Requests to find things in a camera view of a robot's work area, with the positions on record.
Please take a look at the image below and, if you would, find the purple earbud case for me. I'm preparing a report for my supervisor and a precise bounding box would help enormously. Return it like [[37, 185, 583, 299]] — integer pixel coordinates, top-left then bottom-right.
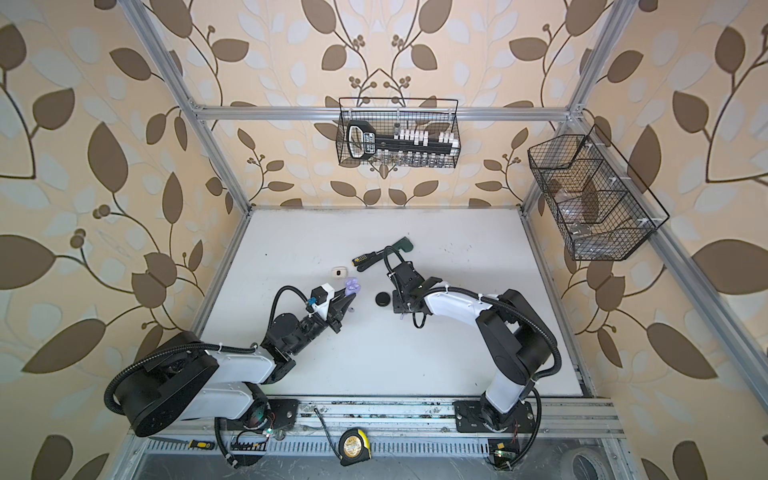
[[345, 277, 361, 296]]

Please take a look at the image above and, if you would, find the black earbud case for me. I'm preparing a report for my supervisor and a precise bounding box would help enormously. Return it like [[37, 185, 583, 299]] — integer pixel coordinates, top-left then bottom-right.
[[375, 292, 391, 307]]

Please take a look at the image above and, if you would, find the beige earbud charging case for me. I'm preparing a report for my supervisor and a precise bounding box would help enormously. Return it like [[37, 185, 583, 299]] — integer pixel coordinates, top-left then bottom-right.
[[331, 266, 348, 279]]

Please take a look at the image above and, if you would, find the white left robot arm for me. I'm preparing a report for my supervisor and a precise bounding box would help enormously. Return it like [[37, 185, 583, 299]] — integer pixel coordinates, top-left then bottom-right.
[[104, 284, 357, 437]]

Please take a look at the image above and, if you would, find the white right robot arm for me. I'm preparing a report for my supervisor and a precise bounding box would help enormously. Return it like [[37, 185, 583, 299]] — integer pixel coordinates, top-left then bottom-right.
[[387, 261, 562, 432]]

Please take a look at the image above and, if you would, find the green rivet gun tool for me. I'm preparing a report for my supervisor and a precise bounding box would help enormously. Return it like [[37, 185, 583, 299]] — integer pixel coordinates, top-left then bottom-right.
[[352, 237, 414, 272]]

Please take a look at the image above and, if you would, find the yellow black tape measure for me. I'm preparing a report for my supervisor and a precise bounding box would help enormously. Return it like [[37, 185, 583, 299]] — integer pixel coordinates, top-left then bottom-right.
[[338, 428, 372, 467]]

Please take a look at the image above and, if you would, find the black socket set holder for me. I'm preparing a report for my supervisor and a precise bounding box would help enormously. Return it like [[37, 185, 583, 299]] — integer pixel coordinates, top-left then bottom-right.
[[340, 120, 461, 163]]

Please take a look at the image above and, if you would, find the grey tape roll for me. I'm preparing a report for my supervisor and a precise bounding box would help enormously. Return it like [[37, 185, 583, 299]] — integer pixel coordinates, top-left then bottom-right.
[[560, 447, 612, 480]]

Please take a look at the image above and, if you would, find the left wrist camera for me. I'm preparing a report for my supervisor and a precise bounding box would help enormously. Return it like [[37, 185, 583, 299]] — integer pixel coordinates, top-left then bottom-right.
[[306, 283, 335, 320]]

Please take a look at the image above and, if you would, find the black wire basket back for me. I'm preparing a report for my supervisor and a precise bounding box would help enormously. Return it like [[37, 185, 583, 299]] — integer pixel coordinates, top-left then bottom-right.
[[335, 95, 462, 169]]

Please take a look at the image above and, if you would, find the black wire basket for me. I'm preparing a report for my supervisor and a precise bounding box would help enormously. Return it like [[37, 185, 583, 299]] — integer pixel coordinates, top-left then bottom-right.
[[335, 95, 462, 169], [527, 125, 670, 261]]

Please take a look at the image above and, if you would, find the yellow handled screwdriver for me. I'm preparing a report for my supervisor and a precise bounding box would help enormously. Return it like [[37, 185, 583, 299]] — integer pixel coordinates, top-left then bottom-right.
[[151, 436, 216, 451]]

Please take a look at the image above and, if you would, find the black wire basket right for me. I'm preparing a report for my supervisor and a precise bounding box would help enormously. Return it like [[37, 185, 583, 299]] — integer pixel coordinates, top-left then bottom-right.
[[527, 125, 670, 261]]

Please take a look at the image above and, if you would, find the aluminium frame post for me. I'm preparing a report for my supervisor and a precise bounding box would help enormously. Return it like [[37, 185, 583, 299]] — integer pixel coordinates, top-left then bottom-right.
[[520, 0, 637, 217]]

